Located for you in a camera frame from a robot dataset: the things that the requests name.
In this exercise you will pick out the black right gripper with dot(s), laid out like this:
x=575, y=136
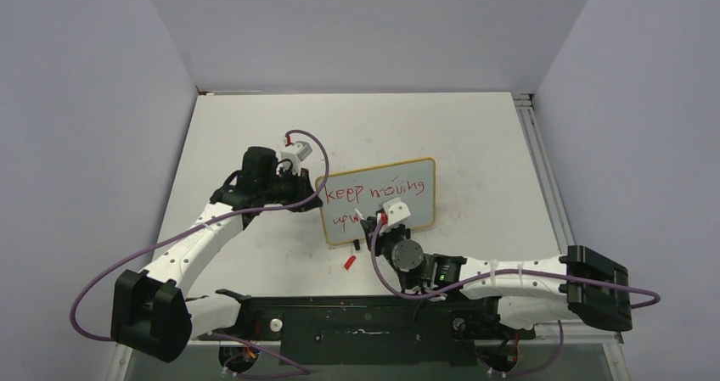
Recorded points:
x=381, y=237

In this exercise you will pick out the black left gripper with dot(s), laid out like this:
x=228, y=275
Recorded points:
x=301, y=184

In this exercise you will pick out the white marker pen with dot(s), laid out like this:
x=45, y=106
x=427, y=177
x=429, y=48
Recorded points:
x=359, y=214

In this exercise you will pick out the red marker cap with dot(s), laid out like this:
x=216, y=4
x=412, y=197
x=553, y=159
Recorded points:
x=349, y=262

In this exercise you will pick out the yellow framed whiteboard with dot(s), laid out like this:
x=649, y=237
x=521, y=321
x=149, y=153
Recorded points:
x=414, y=181

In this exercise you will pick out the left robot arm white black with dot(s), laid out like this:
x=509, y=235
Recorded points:
x=152, y=312

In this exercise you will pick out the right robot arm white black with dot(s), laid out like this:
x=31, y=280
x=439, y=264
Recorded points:
x=581, y=284

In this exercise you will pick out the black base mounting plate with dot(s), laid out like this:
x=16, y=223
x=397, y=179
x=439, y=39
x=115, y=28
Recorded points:
x=377, y=330

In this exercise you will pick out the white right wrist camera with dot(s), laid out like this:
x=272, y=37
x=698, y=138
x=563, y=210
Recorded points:
x=394, y=212

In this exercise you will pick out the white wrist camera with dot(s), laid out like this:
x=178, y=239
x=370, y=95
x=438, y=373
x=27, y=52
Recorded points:
x=394, y=212
x=294, y=154

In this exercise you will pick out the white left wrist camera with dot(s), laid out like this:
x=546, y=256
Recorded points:
x=294, y=154

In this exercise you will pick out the aluminium rail right side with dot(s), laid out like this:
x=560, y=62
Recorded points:
x=551, y=193

